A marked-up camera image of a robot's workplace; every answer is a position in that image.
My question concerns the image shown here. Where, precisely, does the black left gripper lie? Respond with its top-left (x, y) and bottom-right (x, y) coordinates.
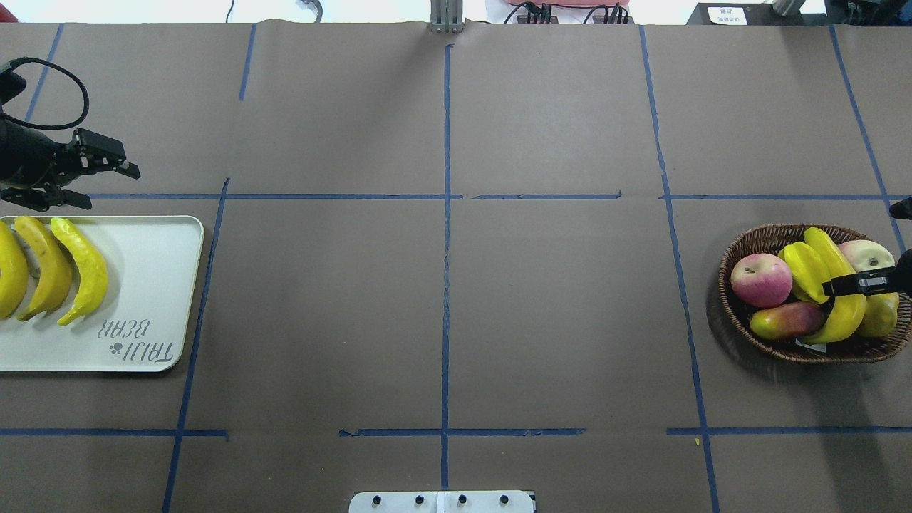
top-left (1, 119), bottom-right (141, 213)

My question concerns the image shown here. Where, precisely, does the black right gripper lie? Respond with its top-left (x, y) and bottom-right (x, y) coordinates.
top-left (823, 249), bottom-right (912, 296)

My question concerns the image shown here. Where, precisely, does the yellow banana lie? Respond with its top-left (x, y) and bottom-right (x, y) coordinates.
top-left (14, 215), bottom-right (73, 321)
top-left (802, 227), bottom-right (866, 345)
top-left (50, 217), bottom-right (110, 326)
top-left (1, 223), bottom-right (29, 319)

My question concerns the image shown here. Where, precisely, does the brown wicker basket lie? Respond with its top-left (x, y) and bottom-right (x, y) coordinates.
top-left (708, 224), bottom-right (910, 365)

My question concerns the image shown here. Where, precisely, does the yellow lemon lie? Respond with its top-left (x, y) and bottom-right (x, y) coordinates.
top-left (856, 292), bottom-right (900, 338)

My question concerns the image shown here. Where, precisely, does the red-green mango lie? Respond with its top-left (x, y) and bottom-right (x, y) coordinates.
top-left (749, 301), bottom-right (824, 341)

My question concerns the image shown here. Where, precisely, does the cream bear-print tray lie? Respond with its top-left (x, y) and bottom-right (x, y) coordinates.
top-left (1, 215), bottom-right (204, 373)

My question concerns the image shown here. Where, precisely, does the red apple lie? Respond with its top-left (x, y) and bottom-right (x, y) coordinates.
top-left (729, 253), bottom-right (794, 309)

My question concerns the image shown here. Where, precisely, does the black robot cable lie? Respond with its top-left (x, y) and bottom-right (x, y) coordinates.
top-left (0, 57), bottom-right (90, 131)

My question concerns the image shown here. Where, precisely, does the grey aluminium post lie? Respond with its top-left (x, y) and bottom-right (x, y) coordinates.
top-left (429, 0), bottom-right (465, 33)

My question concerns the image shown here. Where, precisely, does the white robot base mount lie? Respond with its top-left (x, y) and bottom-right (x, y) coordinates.
top-left (348, 489), bottom-right (537, 512)

